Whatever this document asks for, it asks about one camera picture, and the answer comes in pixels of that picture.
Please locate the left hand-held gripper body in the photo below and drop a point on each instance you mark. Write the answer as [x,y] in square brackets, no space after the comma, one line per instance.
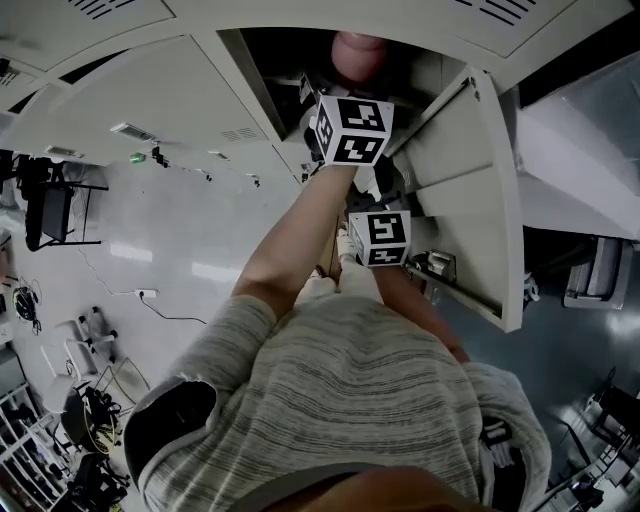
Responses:
[350,120]

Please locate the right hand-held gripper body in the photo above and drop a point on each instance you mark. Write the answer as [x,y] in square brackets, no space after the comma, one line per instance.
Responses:
[385,235]

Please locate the pink cup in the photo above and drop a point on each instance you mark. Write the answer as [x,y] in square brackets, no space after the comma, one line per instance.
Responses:
[360,55]

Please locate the person's right forearm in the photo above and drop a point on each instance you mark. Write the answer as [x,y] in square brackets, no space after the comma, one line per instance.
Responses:
[415,305]

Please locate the person's left forearm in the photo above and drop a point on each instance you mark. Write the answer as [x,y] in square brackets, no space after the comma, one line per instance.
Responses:
[295,235]

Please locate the locker door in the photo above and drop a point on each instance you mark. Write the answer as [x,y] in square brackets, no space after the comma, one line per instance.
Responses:
[475,165]

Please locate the person's right shoe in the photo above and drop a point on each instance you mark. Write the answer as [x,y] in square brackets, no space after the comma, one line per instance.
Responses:
[346,245]

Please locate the person's shoe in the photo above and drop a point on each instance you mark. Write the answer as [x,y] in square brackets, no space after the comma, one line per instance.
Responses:
[346,245]
[315,275]

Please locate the wooden slat platform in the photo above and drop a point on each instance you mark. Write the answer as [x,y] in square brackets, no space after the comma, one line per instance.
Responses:
[330,250]

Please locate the person's beige trousers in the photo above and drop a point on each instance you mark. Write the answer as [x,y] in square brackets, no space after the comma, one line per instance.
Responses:
[345,285]

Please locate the person's left shoe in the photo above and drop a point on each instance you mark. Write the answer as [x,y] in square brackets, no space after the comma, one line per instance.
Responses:
[315,275]

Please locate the person's grey striped shirt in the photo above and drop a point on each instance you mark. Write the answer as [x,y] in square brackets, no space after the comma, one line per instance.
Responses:
[345,395]

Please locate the black key bunch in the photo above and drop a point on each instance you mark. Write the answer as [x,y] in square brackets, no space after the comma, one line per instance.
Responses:
[159,156]

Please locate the grey printer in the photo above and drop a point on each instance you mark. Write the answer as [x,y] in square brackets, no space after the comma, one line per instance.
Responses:
[595,280]

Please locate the green drink can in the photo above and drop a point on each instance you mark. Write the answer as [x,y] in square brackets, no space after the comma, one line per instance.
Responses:
[136,158]

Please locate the white power strip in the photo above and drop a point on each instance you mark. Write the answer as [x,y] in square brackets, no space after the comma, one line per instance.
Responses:
[146,294]

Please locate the person's chin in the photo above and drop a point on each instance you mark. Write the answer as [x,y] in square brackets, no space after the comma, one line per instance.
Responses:
[385,492]

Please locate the black folding table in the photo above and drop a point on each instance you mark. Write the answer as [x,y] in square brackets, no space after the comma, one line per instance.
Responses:
[52,215]

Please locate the white office chair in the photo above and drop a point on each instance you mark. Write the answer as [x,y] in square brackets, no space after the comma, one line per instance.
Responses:
[75,355]

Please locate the white shelf rack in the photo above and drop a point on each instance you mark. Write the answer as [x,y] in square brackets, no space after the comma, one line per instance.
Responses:
[25,450]

